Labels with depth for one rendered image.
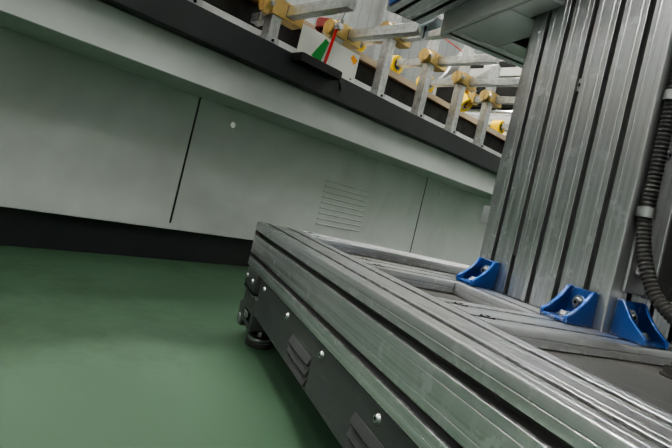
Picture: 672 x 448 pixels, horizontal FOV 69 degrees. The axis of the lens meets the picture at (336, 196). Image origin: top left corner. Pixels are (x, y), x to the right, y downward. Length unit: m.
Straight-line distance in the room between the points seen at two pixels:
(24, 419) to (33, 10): 0.85
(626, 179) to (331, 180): 1.42
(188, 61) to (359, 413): 1.05
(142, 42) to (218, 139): 0.45
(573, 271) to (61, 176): 1.23
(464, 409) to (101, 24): 1.13
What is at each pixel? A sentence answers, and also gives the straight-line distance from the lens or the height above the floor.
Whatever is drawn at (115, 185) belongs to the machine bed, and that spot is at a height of 0.20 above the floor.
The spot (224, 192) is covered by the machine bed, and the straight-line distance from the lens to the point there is 1.67.
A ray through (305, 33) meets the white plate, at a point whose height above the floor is 0.78.
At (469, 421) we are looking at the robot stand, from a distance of 0.37.
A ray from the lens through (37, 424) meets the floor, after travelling 0.66.
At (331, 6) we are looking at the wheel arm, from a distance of 1.38.
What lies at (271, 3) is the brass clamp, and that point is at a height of 0.80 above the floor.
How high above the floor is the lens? 0.31
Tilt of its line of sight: 1 degrees up
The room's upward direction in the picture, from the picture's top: 13 degrees clockwise
